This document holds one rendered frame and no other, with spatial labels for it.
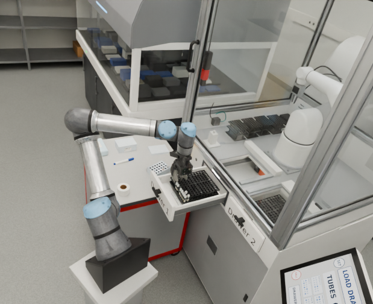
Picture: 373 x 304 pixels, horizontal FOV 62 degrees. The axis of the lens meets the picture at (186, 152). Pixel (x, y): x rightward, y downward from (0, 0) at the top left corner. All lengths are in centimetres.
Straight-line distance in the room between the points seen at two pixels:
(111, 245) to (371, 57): 111
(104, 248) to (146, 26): 132
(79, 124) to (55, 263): 136
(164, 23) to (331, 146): 133
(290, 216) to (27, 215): 208
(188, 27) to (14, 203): 196
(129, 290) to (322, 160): 94
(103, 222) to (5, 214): 162
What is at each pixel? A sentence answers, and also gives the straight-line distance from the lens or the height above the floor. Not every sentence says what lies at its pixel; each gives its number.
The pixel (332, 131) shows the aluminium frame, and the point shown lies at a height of 156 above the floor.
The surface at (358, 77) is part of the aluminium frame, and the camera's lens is 108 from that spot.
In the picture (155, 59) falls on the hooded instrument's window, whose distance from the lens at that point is 217.
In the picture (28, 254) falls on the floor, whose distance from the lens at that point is 257.
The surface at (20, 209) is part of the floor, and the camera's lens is 287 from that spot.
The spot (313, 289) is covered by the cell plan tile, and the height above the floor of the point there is 106.
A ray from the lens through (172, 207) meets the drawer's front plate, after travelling 154.
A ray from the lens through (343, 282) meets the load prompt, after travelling 127.
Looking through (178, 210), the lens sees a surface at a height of 87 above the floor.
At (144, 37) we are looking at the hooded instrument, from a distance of 206.
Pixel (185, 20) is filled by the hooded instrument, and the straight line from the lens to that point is 214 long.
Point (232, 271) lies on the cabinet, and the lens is 190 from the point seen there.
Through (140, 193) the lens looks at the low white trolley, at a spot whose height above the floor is 76.
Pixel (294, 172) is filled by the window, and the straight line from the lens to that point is 131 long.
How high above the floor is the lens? 204
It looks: 36 degrees down
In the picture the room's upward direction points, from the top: 11 degrees clockwise
